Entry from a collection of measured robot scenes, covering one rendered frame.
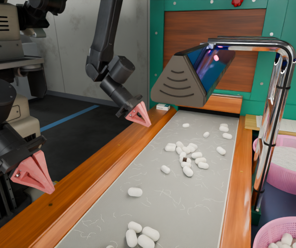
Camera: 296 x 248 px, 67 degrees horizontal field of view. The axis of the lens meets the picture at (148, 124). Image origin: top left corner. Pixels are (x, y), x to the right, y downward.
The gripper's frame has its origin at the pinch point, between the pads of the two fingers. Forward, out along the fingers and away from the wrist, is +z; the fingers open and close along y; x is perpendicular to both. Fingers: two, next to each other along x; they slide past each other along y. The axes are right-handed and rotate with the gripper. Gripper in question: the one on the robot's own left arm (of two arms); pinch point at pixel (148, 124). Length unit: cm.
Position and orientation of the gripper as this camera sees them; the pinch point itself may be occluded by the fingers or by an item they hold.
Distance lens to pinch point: 72.9
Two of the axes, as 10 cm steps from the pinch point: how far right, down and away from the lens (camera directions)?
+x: -6.0, 5.9, 5.4
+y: 4.0, -3.6, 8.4
